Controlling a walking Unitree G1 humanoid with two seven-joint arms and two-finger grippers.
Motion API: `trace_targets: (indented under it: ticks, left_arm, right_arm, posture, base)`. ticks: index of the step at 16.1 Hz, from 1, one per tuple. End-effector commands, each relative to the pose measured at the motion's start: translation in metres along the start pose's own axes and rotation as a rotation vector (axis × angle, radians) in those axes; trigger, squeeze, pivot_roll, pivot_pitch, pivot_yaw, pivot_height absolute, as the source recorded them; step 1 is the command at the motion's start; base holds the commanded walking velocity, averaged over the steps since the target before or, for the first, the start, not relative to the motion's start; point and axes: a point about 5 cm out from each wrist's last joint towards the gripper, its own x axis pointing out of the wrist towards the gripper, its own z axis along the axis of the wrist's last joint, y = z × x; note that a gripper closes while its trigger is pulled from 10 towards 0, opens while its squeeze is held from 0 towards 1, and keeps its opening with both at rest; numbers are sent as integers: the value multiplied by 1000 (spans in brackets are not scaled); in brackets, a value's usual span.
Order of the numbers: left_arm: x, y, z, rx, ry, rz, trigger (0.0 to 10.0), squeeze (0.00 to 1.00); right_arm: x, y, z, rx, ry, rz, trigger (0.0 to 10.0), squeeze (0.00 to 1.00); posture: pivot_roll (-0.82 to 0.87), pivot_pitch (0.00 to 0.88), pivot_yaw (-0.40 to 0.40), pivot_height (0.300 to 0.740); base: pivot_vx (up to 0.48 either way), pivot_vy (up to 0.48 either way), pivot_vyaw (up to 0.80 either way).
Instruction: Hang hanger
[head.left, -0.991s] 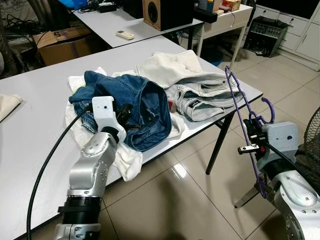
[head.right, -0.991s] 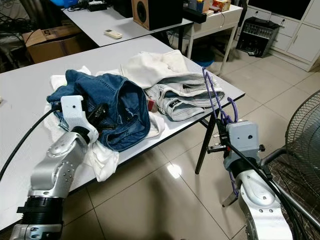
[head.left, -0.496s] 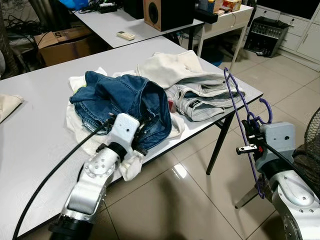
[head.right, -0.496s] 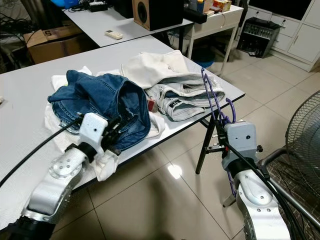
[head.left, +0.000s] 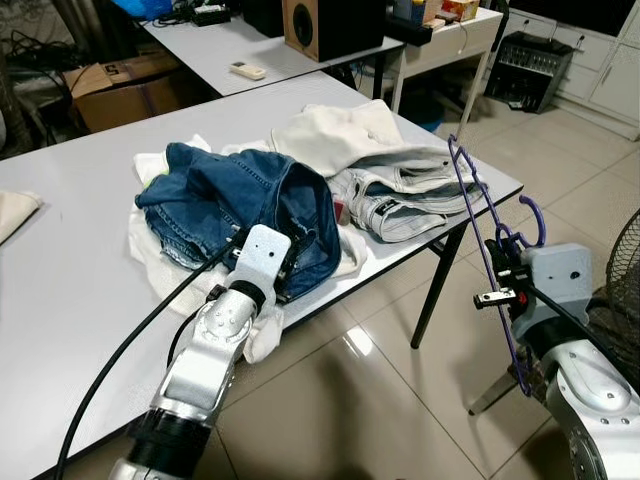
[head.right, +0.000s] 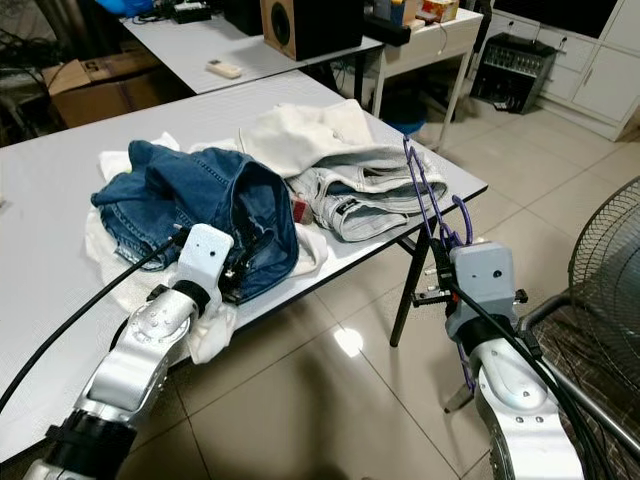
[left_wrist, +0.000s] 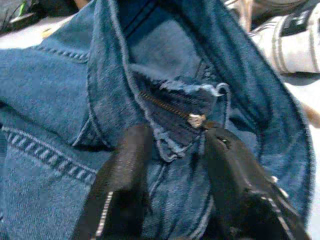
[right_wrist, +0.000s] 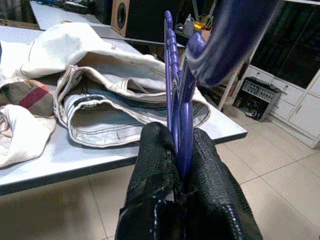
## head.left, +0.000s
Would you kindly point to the white remote control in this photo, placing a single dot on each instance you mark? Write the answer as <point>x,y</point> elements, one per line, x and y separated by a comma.
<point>247,70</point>

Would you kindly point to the white table with speaker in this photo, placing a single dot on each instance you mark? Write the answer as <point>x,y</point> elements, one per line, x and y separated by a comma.
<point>230,45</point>

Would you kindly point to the small white desk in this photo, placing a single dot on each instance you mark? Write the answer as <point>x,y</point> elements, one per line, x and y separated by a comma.
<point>450,35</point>

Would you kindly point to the white low cabinets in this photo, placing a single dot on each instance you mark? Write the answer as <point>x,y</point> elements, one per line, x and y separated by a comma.
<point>610,70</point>

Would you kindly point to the open cardboard box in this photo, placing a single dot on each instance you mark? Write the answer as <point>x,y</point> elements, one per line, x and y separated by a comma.
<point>125,95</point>

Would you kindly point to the pale grey right wrist camera mount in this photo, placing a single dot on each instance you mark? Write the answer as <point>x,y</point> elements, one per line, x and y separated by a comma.
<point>558,280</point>

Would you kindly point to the light grey washed jeans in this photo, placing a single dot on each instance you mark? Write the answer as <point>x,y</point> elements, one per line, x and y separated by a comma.
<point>410,200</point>

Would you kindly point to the cream trousers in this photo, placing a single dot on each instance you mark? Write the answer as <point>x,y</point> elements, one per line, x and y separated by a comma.
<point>15,215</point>

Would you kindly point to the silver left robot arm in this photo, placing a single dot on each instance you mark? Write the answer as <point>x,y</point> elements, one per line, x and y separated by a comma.
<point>205,350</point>

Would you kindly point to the large white table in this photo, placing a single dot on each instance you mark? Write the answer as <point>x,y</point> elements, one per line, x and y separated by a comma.
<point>80,180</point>

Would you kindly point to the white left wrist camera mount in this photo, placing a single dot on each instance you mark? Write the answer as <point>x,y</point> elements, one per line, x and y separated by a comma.
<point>262,258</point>

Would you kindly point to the wooden speaker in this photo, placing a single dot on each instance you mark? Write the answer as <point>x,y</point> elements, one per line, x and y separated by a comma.
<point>330,28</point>

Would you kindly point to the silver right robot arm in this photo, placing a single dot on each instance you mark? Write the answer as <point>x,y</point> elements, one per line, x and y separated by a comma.
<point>595,400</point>

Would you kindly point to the purple clothes hanger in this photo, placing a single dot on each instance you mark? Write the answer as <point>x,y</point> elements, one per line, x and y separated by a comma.
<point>469,180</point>

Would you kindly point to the blue denim jeans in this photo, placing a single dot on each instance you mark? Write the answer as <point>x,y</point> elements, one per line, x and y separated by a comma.
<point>240,200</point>

